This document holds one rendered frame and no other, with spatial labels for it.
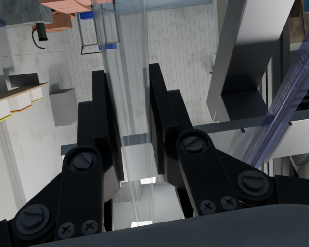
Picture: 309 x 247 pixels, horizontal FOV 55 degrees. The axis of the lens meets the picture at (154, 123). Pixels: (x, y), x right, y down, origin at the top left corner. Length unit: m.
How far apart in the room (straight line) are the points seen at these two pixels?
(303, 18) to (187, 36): 3.89
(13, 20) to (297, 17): 5.17
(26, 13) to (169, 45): 5.28
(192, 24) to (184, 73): 1.49
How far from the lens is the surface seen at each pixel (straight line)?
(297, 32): 6.80
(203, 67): 9.66
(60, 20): 6.68
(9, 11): 5.41
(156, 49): 9.55
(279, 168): 0.71
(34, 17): 5.24
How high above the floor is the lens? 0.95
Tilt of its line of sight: 15 degrees up
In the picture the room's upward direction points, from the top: 173 degrees clockwise
